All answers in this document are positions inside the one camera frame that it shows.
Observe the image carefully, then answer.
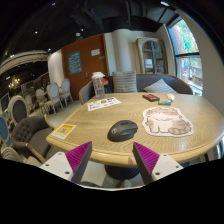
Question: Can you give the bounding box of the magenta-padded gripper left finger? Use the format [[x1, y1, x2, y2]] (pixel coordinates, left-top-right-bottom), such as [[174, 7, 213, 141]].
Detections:
[[39, 141, 93, 184]]

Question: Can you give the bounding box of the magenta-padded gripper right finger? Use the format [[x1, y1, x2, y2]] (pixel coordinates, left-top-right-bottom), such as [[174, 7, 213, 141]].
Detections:
[[132, 141, 185, 186]]

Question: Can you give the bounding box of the black computer mouse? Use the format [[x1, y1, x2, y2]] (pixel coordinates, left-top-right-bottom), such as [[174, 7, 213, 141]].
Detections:
[[107, 119, 139, 143]]

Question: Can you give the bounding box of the cat-shaped mouse pad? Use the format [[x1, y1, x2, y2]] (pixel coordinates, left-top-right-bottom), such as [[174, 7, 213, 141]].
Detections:
[[141, 106, 195, 138]]

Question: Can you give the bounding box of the yellow square sticker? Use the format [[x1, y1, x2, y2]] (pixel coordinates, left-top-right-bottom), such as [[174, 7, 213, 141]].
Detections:
[[51, 122, 77, 140]]

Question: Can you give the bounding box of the dark round table base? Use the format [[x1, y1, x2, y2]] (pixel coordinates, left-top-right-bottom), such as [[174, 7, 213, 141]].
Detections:
[[104, 164, 141, 181]]

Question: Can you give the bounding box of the grey tufted armchair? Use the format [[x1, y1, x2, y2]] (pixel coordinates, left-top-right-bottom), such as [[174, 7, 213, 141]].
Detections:
[[10, 114, 56, 164]]

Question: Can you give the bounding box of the green small packet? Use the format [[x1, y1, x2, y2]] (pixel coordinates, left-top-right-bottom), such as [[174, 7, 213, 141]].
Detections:
[[157, 99, 172, 106]]

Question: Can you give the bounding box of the black box with red print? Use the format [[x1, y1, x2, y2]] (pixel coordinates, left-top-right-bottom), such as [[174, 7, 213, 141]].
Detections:
[[142, 93, 161, 103]]

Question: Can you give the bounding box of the group of white-framed chairs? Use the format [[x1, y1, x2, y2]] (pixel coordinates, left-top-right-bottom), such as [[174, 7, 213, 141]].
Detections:
[[0, 77, 74, 151]]

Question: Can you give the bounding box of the printed paper sheet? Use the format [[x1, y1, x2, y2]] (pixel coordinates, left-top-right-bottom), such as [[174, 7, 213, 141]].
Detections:
[[86, 96, 122, 112]]

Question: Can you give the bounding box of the pale striped flat pillow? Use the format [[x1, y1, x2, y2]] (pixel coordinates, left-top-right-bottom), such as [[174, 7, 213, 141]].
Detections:
[[143, 78, 178, 95]]

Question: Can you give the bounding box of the grey curved sofa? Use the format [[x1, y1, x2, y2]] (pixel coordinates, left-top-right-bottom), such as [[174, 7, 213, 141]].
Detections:
[[78, 73, 194, 105]]

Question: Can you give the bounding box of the clear shaker bottle white lid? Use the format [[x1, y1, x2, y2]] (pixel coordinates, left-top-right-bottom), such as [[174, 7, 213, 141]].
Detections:
[[91, 71, 106, 100]]

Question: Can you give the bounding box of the grey striped square pillow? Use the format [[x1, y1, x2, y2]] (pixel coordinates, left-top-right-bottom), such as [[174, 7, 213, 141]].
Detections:
[[112, 70, 139, 94]]

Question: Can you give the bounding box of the dark bag with orange top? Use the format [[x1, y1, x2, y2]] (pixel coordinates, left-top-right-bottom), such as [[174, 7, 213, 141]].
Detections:
[[102, 75, 114, 94]]

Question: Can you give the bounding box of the brown wooden door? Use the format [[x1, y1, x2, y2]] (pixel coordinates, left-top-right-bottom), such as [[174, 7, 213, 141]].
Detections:
[[60, 33, 110, 101]]

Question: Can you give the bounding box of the blue poster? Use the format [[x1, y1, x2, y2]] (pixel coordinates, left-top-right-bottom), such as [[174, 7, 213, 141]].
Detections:
[[67, 50, 83, 75]]

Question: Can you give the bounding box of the arched glass-door cabinet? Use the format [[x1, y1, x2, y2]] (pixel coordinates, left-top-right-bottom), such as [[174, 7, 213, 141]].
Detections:
[[135, 36, 169, 76]]

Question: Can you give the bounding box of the black-framed window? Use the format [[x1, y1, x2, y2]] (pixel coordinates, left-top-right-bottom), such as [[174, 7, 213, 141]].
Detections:
[[167, 18, 204, 97]]

